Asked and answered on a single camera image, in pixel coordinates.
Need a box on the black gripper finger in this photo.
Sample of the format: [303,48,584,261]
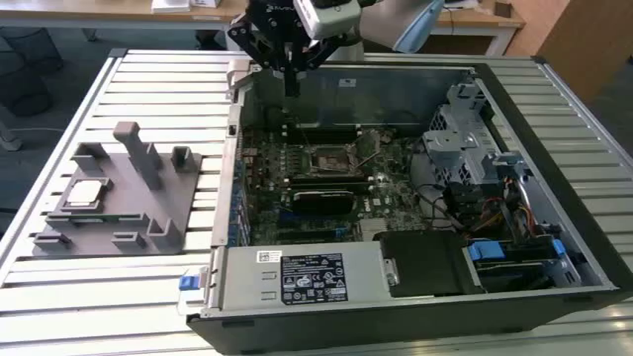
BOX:
[227,14,295,98]
[292,34,349,98]

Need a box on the metal locking lever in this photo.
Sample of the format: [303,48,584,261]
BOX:
[293,116,313,149]
[355,148,384,168]

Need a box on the metal socket cover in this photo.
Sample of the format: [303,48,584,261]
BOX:
[351,128,387,168]

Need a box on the silver CPU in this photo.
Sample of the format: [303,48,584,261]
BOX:
[67,180,108,207]

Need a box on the CPU socket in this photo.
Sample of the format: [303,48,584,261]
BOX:
[305,143,360,177]

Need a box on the wooden desk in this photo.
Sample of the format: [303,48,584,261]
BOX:
[0,0,527,56]

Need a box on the silver drive cage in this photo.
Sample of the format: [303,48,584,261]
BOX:
[420,83,501,186]

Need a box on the green motherboard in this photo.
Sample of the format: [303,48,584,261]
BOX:
[236,125,449,248]

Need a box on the green RAM stick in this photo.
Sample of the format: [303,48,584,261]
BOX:
[68,213,140,225]
[291,182,372,194]

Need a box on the black graphics card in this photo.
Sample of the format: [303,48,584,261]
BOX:
[289,190,356,217]

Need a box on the silver chipset heatsink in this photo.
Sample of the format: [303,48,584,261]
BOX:
[359,217,391,238]

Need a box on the black expansion slot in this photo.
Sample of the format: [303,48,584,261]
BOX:
[275,228,339,244]

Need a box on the grey plastic parts rack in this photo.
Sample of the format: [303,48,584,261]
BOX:
[30,121,205,257]

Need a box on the wooden cabinet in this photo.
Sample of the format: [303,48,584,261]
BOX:
[505,0,633,103]

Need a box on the black plastic shroud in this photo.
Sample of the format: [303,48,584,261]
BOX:
[371,229,485,298]

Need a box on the silver power supply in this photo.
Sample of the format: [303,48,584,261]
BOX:
[217,243,393,312]

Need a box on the hard disk in blue carrier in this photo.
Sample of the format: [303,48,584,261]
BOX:
[467,239,565,292]

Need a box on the black PC case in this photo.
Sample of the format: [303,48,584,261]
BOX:
[185,55,628,356]

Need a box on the silver disk bay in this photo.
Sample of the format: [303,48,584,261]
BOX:
[463,222,620,296]

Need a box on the yellow wire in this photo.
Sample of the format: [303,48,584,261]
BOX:
[469,217,501,233]

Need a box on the orange wire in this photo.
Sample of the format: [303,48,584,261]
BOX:
[521,205,540,233]

